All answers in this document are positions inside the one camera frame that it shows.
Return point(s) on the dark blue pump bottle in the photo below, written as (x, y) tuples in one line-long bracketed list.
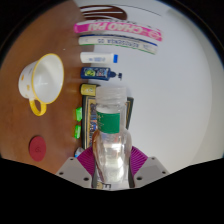
[(95, 73)]

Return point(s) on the tall white and green tube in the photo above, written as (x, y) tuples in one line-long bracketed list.
[(116, 42)]

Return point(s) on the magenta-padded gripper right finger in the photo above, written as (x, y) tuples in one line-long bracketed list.
[(146, 170)]

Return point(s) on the clear bottle with green label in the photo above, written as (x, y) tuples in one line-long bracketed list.
[(111, 146)]

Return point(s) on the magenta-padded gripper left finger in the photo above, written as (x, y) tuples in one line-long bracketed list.
[(75, 170)]

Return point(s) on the flat round red coaster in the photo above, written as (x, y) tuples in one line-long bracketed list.
[(37, 148)]

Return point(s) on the white bottle with blue cap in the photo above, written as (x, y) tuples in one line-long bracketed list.
[(96, 58)]

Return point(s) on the dark pump bottle yellow label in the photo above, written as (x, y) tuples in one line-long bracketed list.
[(88, 89)]

